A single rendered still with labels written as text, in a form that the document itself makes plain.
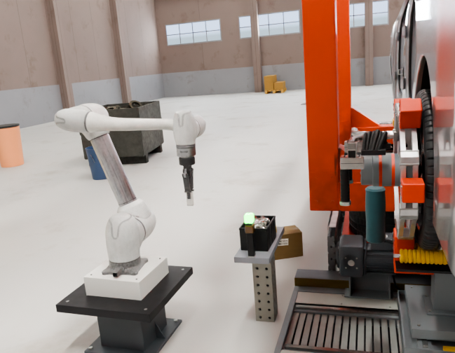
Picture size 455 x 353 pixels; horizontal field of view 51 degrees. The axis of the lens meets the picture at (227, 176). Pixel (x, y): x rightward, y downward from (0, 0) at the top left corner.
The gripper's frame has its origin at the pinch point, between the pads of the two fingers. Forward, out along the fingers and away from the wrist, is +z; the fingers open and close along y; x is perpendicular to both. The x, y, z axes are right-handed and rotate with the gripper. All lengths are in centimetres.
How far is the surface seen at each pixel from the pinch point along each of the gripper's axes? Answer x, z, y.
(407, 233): 95, 11, 18
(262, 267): 31, 42, -16
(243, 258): 24.7, 28.6, 3.2
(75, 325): -73, 75, -9
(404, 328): 96, 57, 12
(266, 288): 33, 54, -16
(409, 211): 93, -4, 32
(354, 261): 77, 39, -20
